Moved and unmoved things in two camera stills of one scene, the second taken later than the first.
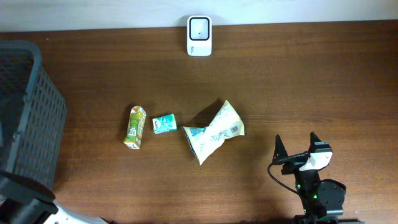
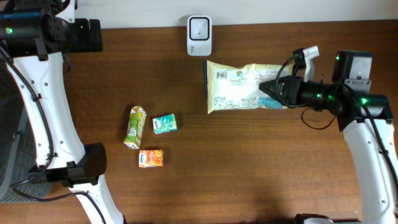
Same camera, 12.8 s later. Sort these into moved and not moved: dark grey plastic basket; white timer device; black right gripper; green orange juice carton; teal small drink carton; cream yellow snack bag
Moved: cream yellow snack bag; black right gripper
Not moved: green orange juice carton; white timer device; teal small drink carton; dark grey plastic basket
